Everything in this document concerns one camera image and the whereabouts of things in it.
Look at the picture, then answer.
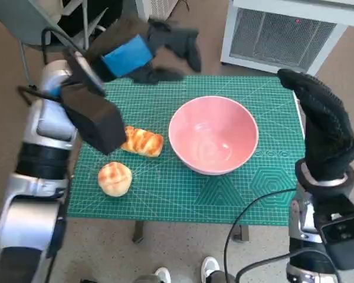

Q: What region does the black left robot hand blue tape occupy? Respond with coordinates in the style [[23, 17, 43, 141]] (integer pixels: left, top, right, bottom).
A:
[[85, 16, 202, 86]]

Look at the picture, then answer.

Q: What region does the black table leg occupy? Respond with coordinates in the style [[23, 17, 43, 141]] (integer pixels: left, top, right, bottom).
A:
[[132, 221, 146, 244], [234, 225, 251, 244]]

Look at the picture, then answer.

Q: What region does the long braided toy bread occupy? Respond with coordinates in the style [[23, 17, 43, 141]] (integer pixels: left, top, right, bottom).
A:
[[120, 126, 165, 157]]

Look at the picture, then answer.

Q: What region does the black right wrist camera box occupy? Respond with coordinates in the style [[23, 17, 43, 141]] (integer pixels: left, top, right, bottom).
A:
[[314, 194, 354, 271]]

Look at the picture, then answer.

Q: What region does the wide white mesh-front cabinet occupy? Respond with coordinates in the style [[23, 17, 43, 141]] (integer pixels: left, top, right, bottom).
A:
[[219, 0, 354, 76]]

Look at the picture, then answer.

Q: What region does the round toy bread bun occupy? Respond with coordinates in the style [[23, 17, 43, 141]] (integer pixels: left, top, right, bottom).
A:
[[97, 161, 133, 198]]

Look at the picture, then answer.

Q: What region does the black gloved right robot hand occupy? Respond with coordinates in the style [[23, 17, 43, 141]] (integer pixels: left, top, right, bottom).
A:
[[277, 69, 354, 182]]

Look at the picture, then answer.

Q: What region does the green cutting mat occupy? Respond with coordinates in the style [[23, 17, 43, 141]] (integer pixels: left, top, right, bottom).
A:
[[66, 75, 303, 227]]

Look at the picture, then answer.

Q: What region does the grey chair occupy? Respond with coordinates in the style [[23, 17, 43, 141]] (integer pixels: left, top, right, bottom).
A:
[[0, 0, 107, 83]]

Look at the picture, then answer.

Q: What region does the long black right arm cable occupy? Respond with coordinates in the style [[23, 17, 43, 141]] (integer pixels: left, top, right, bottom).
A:
[[225, 188, 297, 283]]

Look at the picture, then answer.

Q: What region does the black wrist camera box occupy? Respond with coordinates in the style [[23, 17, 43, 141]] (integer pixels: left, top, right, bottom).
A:
[[60, 85, 127, 156], [314, 194, 354, 271]]

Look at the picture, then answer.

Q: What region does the person with white shoes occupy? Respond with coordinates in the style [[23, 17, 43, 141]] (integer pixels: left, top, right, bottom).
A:
[[135, 255, 237, 283]]

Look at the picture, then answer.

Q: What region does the pink bowl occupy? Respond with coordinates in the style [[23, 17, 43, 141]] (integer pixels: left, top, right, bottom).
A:
[[168, 96, 260, 176]]

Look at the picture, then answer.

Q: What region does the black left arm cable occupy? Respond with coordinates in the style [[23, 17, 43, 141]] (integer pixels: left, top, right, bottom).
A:
[[45, 203, 69, 265]]

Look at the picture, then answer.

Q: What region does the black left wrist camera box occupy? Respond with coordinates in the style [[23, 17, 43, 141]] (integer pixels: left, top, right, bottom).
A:
[[60, 85, 127, 156]]

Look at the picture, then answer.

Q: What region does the short black right arm cable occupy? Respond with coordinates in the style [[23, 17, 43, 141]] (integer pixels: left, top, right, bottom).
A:
[[235, 255, 291, 283]]

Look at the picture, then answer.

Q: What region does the narrow white mesh-front cabinet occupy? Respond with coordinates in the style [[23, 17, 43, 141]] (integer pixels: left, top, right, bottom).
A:
[[135, 0, 178, 21]]

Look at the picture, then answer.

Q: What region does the seated person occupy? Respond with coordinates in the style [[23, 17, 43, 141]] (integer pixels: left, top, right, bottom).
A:
[[51, 0, 127, 39]]

